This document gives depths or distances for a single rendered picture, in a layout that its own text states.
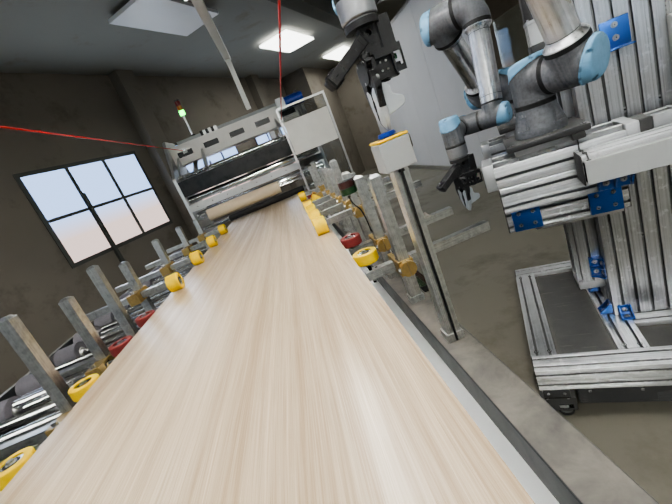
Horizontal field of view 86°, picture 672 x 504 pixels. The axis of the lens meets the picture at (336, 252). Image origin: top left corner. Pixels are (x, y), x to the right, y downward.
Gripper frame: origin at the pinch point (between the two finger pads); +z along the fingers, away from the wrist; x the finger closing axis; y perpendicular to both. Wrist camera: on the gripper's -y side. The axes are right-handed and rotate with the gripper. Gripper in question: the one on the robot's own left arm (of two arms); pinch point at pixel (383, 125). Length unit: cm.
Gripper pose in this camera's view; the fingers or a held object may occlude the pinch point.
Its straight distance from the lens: 81.9
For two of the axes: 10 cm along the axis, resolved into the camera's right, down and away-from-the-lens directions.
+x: -1.5, -2.4, 9.6
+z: 3.6, 8.9, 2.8
